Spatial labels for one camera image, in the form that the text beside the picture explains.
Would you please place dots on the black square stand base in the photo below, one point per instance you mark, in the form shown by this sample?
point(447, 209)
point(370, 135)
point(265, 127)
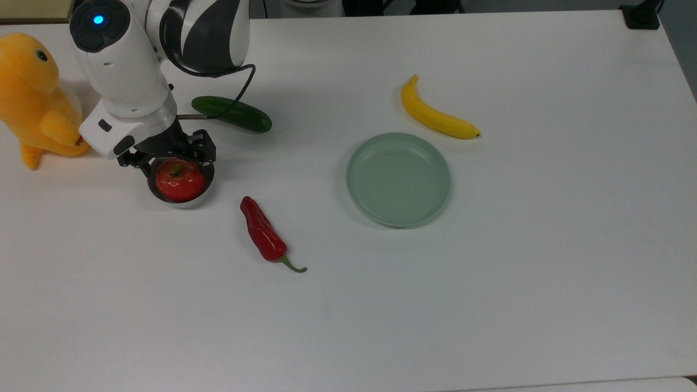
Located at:
point(641, 15)

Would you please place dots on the red apple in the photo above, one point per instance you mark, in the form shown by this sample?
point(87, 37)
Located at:
point(179, 182)

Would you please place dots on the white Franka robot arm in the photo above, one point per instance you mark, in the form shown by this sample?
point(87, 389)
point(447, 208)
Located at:
point(125, 71)

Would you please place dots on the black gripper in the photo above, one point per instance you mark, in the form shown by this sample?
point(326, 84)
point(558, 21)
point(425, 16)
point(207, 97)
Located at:
point(163, 142)

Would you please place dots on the pale green plate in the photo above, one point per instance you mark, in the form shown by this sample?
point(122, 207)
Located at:
point(398, 179)

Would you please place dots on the red chili pepper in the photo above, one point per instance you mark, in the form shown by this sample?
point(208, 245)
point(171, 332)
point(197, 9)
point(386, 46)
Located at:
point(264, 234)

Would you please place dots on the yellow banana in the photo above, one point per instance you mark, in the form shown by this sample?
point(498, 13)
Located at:
point(435, 117)

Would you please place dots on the grey bowl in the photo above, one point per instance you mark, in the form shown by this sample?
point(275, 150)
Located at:
point(185, 204)

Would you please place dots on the green cucumber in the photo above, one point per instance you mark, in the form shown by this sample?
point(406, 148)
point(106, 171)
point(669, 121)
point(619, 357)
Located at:
point(239, 114)

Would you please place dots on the orange plush toy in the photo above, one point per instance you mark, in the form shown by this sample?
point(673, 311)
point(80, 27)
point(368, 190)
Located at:
point(32, 98)

